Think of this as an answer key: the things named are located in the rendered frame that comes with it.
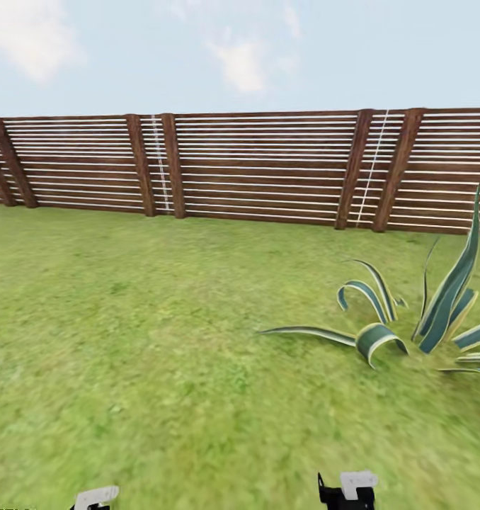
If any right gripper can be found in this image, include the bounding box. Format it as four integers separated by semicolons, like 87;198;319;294
318;473;375;510

